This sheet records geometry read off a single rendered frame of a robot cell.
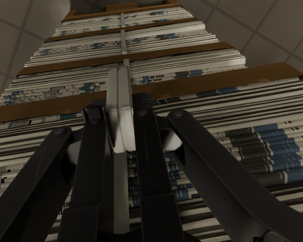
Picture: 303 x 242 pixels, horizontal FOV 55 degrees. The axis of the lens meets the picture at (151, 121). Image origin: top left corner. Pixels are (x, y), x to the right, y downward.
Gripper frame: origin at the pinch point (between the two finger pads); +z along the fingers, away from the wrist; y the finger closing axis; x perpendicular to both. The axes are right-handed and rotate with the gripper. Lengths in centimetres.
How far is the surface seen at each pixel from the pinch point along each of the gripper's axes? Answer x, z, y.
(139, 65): -7.5, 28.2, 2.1
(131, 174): -4.5, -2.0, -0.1
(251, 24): -21, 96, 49
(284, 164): -4.2, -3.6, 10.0
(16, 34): -14, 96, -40
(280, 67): -3.7, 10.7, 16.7
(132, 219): -4.8, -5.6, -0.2
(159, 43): -7.7, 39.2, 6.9
